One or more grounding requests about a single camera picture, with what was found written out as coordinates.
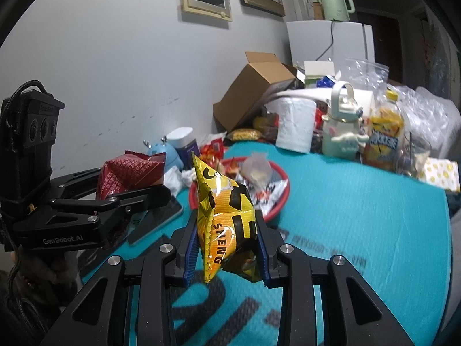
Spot wrapped white paper roll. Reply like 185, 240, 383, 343
275, 97, 318, 153

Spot teal bubble mat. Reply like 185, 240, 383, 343
79, 140, 453, 346

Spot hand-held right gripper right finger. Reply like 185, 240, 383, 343
253, 219, 415, 346

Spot blue deer humidifier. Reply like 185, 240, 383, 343
143, 135, 184, 174

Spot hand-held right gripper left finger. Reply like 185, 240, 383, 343
47, 224, 199, 346

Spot open cardboard box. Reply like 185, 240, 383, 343
212, 51, 298, 132

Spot white refrigerator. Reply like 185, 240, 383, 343
286, 19, 375, 80

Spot black braided cord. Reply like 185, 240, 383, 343
0, 250, 51, 336

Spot purple jar with white lid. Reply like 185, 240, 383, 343
166, 126, 197, 168

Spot person's left hand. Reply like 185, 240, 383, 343
11, 249, 78, 297

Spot glass cup with straw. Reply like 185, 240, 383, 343
398, 133, 432, 179

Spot yellow dotted paper napkin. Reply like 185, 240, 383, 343
419, 158, 461, 193

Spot yellow black snack packet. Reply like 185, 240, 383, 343
190, 151, 259, 284

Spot black kettle cable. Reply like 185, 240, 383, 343
316, 21, 334, 62

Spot yellow iced tea bottle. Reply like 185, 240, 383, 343
362, 90, 406, 170

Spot green electric kettle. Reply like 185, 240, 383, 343
316, 0, 354, 22

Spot small white carton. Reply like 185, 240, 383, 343
303, 60, 336, 80

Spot crumpled white tissue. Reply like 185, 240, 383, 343
163, 167, 197, 197

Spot dark red snack packet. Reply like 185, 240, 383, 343
97, 151, 167, 200

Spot yellow noodle packet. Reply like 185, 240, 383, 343
226, 127, 264, 142

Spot cream water bottle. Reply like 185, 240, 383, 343
321, 82, 370, 159

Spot white peanut snack packet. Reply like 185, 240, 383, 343
248, 178, 291, 217

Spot black smartphone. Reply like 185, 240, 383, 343
127, 196, 184, 246

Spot clear plastic snack bag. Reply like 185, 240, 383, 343
240, 153, 275, 185

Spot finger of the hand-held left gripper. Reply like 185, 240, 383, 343
48, 185, 172, 225
50, 167, 106, 203

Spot clear zip bag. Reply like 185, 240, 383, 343
344, 57, 390, 95

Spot red plastic basket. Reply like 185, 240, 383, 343
189, 156, 291, 225

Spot red orange snack packet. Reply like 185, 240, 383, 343
216, 159, 245, 180

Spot red candy packets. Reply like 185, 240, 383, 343
198, 135, 228, 163

